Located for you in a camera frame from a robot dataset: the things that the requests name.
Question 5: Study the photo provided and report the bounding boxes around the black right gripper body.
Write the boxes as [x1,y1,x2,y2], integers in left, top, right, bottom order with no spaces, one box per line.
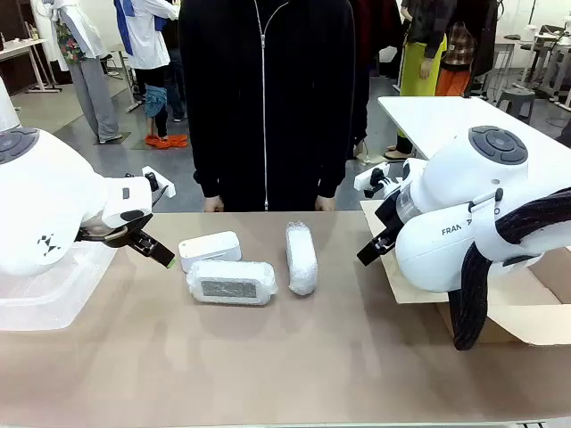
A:
[374,192,410,237]

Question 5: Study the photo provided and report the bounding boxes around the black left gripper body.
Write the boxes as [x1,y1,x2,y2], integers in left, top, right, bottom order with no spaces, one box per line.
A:
[75,212,155,249]

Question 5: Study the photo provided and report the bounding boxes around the unwrapped white clock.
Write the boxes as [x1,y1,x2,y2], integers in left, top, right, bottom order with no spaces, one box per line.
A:
[178,230,243,273]

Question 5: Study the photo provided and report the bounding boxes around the bubble-wrapped white clock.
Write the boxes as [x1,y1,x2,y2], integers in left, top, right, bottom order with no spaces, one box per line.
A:
[285,221,319,296]

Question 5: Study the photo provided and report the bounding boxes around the bubble-wrapped clock showing display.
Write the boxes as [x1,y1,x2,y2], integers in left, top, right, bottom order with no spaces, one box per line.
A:
[186,259,278,308]

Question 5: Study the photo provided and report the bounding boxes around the person's right forearm black sleeve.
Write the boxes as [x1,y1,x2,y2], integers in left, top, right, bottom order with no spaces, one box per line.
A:
[190,106,223,200]

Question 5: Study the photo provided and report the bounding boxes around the person's left forearm black sleeve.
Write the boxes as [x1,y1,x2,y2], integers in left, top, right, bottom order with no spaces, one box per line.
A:
[317,106,356,200]

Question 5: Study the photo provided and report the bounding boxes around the brown cardboard box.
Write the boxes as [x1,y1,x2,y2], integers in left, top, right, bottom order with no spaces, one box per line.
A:
[360,199,571,347]

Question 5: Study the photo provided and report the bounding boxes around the clear plastic bin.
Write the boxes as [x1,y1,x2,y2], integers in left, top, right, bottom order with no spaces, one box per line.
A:
[0,243,120,332]

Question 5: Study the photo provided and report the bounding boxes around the orange shoes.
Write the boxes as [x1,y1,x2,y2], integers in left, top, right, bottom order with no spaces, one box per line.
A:
[144,133,189,149]

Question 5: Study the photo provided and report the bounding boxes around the hanging blue denim garment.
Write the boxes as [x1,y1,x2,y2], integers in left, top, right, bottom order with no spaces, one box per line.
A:
[145,84,170,137]

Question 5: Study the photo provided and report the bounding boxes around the plaid shirt orange skirt mannequin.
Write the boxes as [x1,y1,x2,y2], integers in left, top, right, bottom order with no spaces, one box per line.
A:
[434,20,477,97]

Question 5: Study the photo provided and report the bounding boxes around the grey plastic stool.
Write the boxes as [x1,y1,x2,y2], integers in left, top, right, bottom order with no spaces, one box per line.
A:
[496,87,537,120]

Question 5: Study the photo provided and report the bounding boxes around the mannequin white coat grey trousers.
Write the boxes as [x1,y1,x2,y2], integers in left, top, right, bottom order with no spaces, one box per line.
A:
[35,0,122,144]

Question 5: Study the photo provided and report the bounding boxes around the person torso black hoodie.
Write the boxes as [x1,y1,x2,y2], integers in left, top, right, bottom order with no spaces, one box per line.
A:
[178,0,358,213]

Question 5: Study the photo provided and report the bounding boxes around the light wooden background desk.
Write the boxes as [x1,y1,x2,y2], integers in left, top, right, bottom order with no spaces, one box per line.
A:
[0,37,64,95]

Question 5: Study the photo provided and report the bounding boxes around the person in white coat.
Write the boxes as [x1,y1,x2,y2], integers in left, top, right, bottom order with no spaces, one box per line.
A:
[113,0,188,124]

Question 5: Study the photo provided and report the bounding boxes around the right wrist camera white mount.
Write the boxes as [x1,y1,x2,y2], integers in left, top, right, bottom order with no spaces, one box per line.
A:
[355,162,405,200]

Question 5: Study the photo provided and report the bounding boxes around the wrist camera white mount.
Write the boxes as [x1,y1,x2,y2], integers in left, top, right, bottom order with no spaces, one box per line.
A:
[141,166,177,200]
[355,162,405,200]

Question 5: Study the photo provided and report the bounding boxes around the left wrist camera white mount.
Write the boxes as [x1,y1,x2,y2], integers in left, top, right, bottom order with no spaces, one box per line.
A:
[141,166,177,200]

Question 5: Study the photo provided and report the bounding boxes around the black braided cable sleeve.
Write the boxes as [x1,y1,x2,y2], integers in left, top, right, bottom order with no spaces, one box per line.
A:
[448,186,571,351]

